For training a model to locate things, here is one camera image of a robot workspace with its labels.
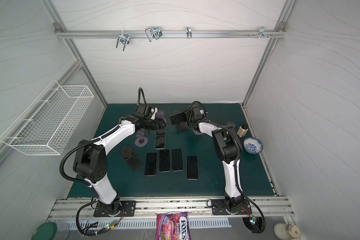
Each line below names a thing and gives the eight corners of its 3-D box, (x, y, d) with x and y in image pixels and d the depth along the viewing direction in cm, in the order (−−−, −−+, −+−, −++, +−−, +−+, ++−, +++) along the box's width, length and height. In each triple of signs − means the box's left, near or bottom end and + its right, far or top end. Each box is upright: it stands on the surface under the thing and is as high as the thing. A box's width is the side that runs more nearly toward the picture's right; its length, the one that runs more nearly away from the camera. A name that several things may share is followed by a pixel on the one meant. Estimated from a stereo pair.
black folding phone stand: (133, 171, 88) (128, 165, 80) (123, 157, 94) (118, 150, 86) (142, 164, 91) (139, 157, 83) (132, 151, 97) (128, 143, 89)
